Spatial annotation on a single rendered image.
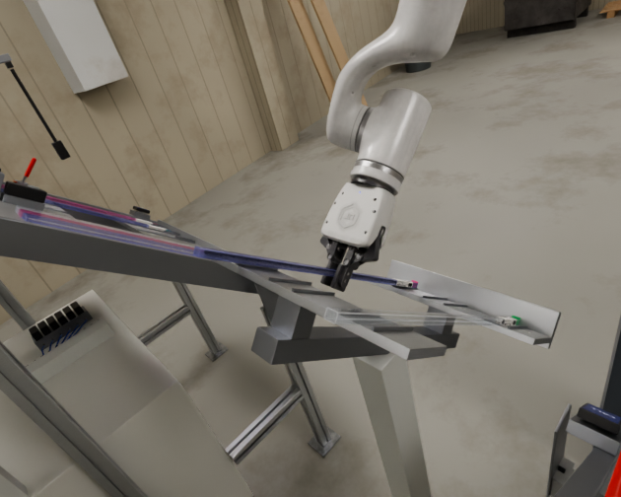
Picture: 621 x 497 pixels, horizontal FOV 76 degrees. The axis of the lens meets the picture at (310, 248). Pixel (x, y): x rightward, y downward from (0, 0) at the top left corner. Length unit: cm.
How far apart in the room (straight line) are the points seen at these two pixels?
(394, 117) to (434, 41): 12
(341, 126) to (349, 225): 16
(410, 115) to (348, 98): 10
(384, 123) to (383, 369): 37
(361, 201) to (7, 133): 286
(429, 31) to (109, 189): 309
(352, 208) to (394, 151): 11
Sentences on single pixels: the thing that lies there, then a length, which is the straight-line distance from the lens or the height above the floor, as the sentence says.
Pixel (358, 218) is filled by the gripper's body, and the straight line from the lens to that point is 62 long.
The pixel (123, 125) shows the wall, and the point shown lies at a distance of 355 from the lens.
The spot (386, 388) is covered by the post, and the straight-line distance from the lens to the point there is 65.
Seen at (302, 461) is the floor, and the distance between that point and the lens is 152.
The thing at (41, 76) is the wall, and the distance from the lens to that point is 338.
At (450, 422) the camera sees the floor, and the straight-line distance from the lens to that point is 152.
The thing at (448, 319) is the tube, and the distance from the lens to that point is 52.
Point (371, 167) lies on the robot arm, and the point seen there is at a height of 105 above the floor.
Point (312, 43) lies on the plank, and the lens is 450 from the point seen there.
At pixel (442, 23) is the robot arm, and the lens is 63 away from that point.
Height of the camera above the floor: 128
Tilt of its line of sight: 31 degrees down
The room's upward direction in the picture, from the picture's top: 17 degrees counter-clockwise
